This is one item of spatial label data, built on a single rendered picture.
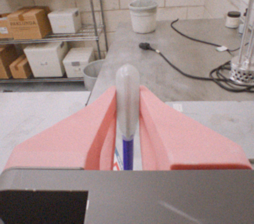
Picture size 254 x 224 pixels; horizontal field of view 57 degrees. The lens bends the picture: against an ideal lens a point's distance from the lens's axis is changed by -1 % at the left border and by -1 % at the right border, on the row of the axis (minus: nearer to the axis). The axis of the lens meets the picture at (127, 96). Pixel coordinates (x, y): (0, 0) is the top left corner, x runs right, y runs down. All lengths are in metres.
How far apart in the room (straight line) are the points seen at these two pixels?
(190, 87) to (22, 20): 1.93
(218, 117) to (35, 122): 0.47
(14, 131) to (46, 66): 1.91
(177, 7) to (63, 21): 1.13
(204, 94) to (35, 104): 0.50
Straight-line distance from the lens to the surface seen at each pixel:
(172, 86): 0.74
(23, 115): 0.72
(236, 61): 0.50
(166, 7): 2.54
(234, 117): 0.63
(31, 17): 2.37
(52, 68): 2.53
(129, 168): 0.16
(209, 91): 0.73
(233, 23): 1.24
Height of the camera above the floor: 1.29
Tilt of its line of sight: 34 degrees down
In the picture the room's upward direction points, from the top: 5 degrees counter-clockwise
